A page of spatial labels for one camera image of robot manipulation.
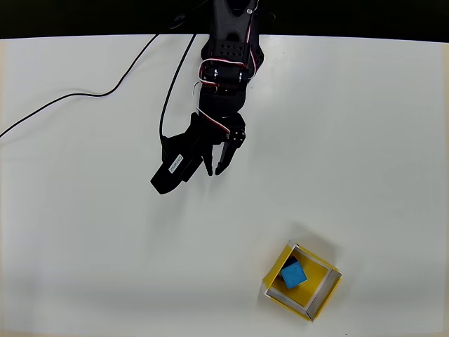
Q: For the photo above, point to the blue cube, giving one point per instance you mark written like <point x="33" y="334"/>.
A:
<point x="294" y="275"/>

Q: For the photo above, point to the yellow paper box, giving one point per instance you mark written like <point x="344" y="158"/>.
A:
<point x="315" y="281"/>

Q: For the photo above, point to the black camera with white label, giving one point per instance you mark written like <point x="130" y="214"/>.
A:
<point x="172" y="175"/>

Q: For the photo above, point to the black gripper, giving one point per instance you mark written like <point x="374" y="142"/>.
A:
<point x="215" y="140"/>

